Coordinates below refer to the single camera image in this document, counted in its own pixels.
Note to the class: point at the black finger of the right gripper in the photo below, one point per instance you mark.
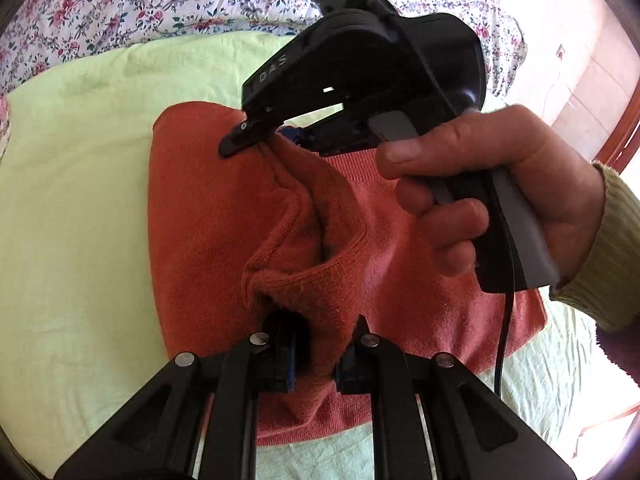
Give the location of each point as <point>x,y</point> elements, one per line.
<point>245,135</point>

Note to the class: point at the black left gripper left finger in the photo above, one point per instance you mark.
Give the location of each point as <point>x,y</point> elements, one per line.
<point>197,417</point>

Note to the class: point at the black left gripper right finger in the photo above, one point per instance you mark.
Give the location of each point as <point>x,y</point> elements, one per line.
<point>434,419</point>

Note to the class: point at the orange knit sweater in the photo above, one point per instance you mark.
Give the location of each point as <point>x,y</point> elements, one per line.
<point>230,239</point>

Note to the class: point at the person's right hand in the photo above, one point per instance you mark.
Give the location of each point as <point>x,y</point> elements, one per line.
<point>533,170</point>

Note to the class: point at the light green bed sheet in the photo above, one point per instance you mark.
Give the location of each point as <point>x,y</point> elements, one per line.
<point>79,330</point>

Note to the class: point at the pastel floral pillowcase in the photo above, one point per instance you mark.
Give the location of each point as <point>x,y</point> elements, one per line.
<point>5,125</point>

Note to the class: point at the red wooden bed frame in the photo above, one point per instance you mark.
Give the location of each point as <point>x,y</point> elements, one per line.
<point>623,142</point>

